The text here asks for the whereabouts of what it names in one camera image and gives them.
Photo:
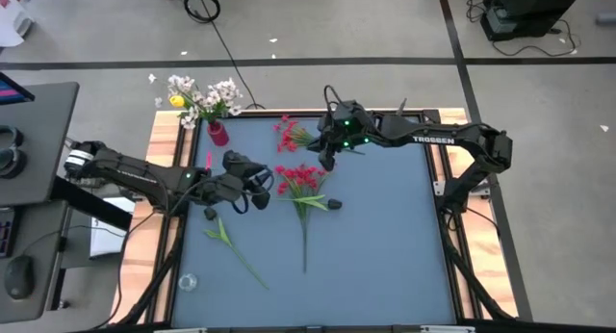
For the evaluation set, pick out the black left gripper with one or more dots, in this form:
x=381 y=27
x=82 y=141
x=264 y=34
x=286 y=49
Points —
x=236 y=184

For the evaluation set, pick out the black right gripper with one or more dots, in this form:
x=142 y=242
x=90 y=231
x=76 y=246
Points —
x=346 y=128

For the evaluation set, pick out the red poppy flower bunch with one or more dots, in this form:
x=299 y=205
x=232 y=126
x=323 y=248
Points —
x=300 y=174
x=288 y=139

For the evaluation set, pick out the black tulip green stem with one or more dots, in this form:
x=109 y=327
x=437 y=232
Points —
x=334 y=204
x=210 y=213

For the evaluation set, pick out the white blossom flower bunch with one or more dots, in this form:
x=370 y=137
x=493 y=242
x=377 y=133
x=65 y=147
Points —
x=221 y=90

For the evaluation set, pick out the yellow tulip green stem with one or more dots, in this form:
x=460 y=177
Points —
x=177 y=101

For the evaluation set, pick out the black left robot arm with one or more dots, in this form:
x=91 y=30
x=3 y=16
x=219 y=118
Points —
x=135 y=171

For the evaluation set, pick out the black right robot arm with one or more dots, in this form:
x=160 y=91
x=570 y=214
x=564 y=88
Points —
x=433 y=139

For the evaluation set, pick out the red glass vase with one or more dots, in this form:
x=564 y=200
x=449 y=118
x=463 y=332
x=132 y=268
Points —
x=219 y=135

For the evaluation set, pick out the clear glass vase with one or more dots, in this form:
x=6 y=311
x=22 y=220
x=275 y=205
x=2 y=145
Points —
x=187 y=282

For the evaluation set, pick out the small pink stick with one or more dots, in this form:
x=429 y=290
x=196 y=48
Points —
x=209 y=161

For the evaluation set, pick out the blue-grey table mat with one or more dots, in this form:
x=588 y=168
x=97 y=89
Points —
x=375 y=256

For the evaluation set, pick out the white paper sheet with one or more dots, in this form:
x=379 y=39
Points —
x=108 y=237

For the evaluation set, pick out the black support bar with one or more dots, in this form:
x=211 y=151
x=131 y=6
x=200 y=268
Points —
x=91 y=203

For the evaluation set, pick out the dark grey side desk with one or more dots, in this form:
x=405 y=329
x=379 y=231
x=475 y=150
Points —
x=43 y=131

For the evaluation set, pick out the black floor equipment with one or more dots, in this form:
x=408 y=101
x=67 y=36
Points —
x=529 y=6

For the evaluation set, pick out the black headphones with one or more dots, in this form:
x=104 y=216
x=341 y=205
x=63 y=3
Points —
x=9 y=162

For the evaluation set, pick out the black computer mouse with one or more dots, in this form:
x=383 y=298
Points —
x=19 y=277

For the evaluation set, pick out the black keyboard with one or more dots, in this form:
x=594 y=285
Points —
x=6 y=232

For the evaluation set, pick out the desk computer monitor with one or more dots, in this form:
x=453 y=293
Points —
x=12 y=90

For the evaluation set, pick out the white floor object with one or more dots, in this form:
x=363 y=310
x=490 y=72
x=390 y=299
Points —
x=12 y=30

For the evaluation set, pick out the small grey box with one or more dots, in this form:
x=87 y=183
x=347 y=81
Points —
x=606 y=18

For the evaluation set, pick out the white frame plate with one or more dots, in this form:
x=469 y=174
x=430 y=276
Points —
x=447 y=329
x=180 y=330

